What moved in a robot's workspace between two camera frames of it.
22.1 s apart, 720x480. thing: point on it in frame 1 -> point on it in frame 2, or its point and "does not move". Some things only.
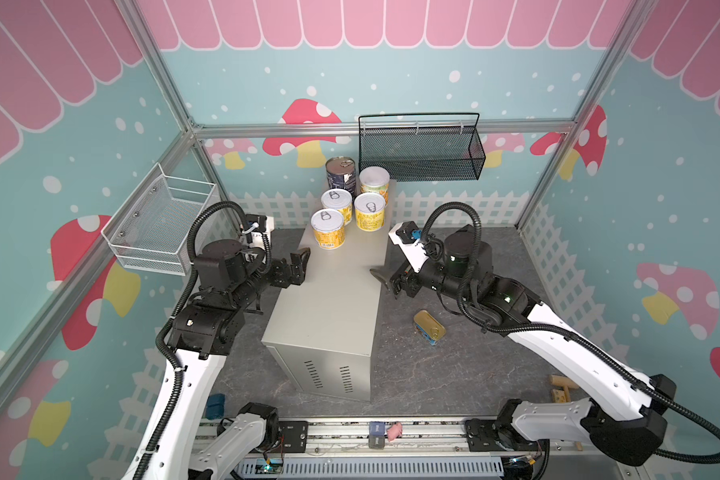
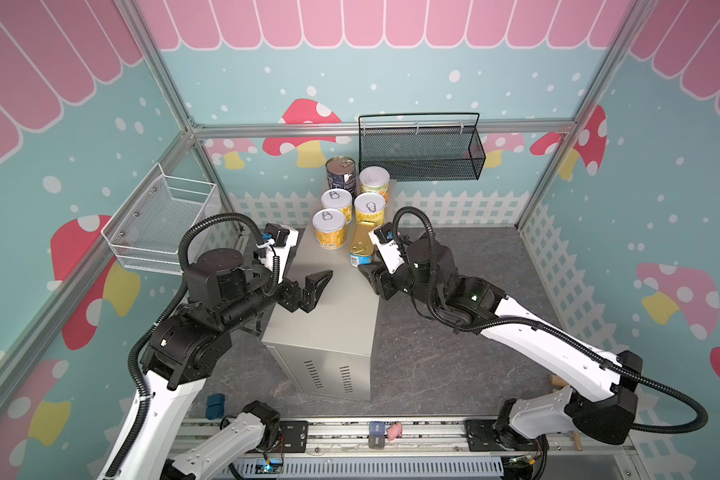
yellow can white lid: (374, 179) does not move
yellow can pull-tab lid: (340, 200) does not move
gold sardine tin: (428, 327) -> (362, 247)
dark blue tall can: (341, 173) does not move
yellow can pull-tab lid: (369, 211) does not move
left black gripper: (297, 268) -> (310, 294)
